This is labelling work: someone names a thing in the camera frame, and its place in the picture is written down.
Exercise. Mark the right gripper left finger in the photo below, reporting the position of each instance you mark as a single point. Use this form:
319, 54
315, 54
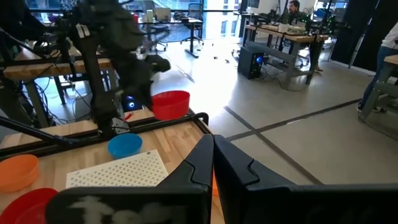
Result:
186, 202

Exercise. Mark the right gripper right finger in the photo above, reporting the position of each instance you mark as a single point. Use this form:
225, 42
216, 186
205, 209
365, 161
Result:
280, 205

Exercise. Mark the small orange plastic bowl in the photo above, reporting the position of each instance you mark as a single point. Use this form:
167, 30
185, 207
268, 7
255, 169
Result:
17, 172
214, 188

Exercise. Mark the small red plastic bowl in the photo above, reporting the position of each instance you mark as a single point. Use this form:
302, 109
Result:
171, 105
21, 208

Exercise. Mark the small blue plastic bowl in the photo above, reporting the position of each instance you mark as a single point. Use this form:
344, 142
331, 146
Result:
124, 145

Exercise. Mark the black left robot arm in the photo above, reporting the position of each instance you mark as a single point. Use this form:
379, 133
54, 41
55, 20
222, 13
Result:
93, 77

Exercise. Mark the computer with blue light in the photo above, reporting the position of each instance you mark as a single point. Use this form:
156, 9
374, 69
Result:
130, 104

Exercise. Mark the black swivel office chair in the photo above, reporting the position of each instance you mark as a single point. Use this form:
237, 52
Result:
155, 31

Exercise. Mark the red cup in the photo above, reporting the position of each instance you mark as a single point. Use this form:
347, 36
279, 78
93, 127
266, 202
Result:
136, 18

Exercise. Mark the white perforated metal shelf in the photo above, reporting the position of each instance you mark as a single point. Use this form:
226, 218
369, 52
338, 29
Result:
124, 171

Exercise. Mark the white container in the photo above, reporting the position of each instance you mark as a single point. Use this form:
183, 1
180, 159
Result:
149, 15

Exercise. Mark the wooden workbench with metal legs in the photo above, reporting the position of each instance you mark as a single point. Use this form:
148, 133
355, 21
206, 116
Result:
62, 67

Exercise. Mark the black office desk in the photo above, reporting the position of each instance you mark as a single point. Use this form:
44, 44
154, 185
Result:
186, 21

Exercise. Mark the black mesh office chair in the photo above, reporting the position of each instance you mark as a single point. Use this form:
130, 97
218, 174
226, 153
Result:
196, 18

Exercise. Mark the black computer tower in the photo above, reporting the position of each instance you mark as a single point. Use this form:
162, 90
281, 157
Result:
250, 62

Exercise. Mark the grey-legged wooden table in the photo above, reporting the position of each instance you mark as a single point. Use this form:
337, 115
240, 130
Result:
382, 90

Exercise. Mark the long wooden work table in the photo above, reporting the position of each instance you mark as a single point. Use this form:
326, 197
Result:
298, 39

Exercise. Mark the seated person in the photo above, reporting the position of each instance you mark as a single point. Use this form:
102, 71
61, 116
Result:
293, 9

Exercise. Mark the standing person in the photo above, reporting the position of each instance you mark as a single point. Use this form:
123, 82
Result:
381, 62

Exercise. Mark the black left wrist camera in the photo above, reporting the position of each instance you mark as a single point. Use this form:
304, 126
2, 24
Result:
158, 63

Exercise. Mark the black metal rig frame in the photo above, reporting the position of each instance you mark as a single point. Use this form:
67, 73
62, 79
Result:
199, 116

